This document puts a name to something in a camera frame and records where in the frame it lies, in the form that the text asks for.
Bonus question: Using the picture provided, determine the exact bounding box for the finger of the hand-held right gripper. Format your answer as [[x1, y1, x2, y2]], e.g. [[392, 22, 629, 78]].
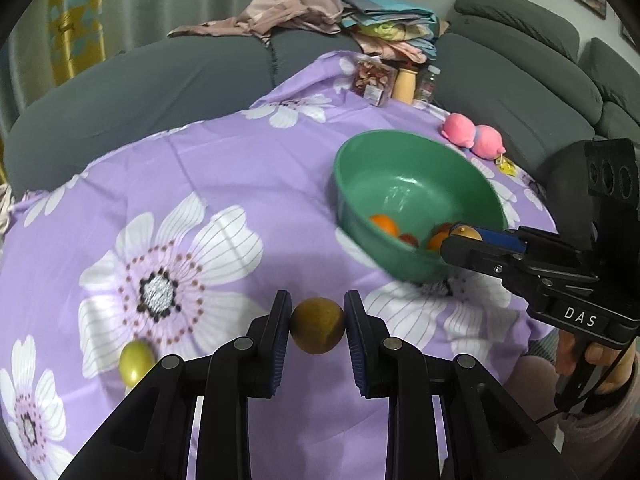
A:
[[480, 226, 598, 276], [439, 235, 556, 306]]

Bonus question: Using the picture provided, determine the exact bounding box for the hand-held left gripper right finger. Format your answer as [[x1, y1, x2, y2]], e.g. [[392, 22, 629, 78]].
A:
[[342, 290, 563, 480]]

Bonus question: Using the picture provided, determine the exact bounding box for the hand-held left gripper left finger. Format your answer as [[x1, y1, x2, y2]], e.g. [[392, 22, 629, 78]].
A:
[[59, 289, 293, 480]]

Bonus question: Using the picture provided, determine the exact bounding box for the large tan round fruit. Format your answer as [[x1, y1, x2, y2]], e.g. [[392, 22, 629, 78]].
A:
[[290, 297, 347, 356]]

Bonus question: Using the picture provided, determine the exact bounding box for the green bowl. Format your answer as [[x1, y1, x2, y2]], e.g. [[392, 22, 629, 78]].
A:
[[333, 130, 508, 283]]

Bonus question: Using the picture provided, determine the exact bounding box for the green round fruit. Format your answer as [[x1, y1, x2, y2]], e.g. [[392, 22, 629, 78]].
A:
[[118, 340, 157, 388]]

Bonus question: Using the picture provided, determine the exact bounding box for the person's right forearm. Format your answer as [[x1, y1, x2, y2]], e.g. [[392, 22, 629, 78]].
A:
[[557, 385, 640, 480]]

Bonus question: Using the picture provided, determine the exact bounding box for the person's right hand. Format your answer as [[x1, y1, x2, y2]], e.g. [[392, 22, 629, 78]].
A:
[[555, 331, 640, 396]]

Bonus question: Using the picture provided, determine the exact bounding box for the pink plush toy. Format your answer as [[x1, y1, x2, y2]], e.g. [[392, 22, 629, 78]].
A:
[[440, 112, 507, 159]]

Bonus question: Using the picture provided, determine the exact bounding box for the person's pink clothing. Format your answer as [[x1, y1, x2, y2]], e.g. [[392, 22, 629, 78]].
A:
[[502, 332, 568, 461]]

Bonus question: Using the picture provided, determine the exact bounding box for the clear water bottle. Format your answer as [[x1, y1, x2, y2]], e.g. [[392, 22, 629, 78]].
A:
[[415, 65, 443, 106]]

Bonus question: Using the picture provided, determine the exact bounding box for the yellow bottle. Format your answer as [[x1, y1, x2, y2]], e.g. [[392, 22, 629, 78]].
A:
[[390, 65, 418, 103]]

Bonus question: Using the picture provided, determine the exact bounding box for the purple floral cloth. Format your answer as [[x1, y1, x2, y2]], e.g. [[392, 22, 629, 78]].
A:
[[0, 50, 558, 480]]

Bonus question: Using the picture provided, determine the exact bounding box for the pile of folded clothes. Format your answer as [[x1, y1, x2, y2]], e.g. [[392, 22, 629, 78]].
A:
[[340, 0, 441, 63]]

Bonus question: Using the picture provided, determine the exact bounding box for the grey sofa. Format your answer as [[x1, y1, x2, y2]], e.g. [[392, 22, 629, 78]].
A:
[[2, 0, 640, 201]]

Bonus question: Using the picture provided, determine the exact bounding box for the striped beige cloth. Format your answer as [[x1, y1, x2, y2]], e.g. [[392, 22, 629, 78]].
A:
[[0, 182, 13, 233]]

